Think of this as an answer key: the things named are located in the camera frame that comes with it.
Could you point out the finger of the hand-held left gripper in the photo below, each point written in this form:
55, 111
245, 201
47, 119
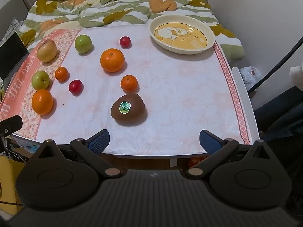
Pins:
11, 124

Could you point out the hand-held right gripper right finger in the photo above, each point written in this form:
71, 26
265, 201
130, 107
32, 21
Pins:
209, 141

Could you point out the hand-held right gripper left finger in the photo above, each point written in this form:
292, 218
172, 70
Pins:
100, 140

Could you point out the large orange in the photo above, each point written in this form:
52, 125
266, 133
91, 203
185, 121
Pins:
112, 60
42, 101

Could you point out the brown kiwi with green sticker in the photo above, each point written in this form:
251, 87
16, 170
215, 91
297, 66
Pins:
129, 110

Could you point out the small mandarin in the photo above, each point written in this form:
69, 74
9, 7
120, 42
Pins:
129, 83
61, 73

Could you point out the large green apple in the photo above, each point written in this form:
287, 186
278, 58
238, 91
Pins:
83, 43

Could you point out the red cherry tomato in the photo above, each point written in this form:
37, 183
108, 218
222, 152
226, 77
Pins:
125, 41
75, 87

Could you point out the cream plate with cartoon print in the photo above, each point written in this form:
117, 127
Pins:
182, 34

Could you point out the small green apple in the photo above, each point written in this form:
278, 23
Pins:
40, 80

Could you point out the yellow box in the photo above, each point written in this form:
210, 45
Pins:
9, 184

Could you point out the pink and white towel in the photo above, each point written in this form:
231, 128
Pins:
180, 87

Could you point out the black tablet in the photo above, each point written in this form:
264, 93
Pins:
13, 56

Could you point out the white table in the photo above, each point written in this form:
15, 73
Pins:
239, 80

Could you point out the dark cloth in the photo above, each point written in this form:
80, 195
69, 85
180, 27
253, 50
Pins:
279, 113

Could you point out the white plastic bag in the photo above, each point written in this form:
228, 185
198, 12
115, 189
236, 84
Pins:
249, 76

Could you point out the yellow red apple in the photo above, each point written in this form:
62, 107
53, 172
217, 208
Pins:
46, 51

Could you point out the grey patterned cloth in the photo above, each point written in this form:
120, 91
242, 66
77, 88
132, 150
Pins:
13, 29

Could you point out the grey bed headboard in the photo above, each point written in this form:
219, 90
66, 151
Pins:
9, 14

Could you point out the green striped floral blanket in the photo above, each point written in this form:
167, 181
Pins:
113, 7

